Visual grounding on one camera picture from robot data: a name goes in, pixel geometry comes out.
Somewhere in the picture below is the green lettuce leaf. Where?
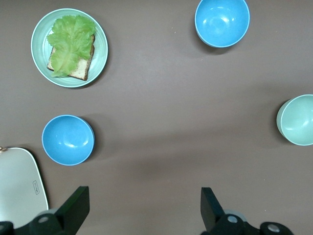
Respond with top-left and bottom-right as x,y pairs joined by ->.
46,14 -> 96,78

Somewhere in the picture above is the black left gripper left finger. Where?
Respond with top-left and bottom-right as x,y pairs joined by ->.
0,186 -> 90,235

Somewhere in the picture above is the green plate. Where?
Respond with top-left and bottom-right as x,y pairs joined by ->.
30,8 -> 109,88

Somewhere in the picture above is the brown paper table cover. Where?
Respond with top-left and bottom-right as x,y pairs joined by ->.
0,0 -> 313,235

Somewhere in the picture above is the green bowl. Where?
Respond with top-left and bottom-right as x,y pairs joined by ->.
276,94 -> 313,146

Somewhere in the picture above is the cream white kitchen appliance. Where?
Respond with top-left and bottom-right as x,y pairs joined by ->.
0,146 -> 49,230

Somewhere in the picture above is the toast bread slice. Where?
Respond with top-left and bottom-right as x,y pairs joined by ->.
46,34 -> 95,81

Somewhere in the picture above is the blue bowl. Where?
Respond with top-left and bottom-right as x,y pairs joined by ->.
41,115 -> 95,166
194,0 -> 251,48

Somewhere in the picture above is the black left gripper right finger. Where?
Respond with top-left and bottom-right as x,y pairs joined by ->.
200,187 -> 294,235

